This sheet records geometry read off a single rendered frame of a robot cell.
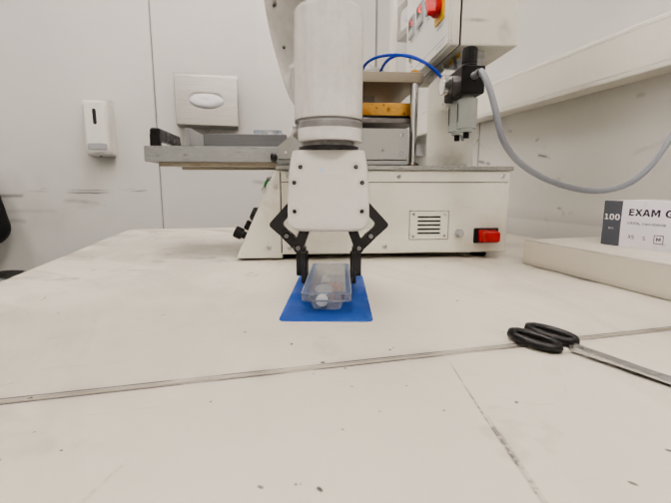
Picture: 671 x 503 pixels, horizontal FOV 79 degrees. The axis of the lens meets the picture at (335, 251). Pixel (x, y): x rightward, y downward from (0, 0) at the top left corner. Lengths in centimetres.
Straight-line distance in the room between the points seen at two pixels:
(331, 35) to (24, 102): 217
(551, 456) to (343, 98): 39
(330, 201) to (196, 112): 179
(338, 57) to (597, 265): 47
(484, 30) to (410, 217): 37
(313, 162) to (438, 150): 39
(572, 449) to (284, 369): 19
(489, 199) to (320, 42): 49
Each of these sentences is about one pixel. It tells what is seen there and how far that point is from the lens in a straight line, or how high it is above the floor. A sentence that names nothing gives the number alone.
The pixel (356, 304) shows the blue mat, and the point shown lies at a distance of 49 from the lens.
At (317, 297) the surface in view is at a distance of 45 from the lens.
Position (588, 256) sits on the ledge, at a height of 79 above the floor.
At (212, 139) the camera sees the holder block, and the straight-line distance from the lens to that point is 87.
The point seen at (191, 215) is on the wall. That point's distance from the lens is 236.
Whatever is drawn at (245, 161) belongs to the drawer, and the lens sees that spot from 85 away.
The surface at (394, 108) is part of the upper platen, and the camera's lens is 88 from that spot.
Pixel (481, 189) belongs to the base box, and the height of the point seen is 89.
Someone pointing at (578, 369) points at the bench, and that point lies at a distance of 38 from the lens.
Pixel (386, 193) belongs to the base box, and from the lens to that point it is 80.
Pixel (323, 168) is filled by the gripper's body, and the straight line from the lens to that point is 50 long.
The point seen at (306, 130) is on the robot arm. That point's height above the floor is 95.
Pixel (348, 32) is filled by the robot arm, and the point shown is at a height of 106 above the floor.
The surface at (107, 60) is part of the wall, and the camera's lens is 249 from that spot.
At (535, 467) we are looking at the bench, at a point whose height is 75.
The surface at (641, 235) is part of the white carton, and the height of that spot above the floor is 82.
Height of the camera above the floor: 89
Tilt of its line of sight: 9 degrees down
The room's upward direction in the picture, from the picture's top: straight up
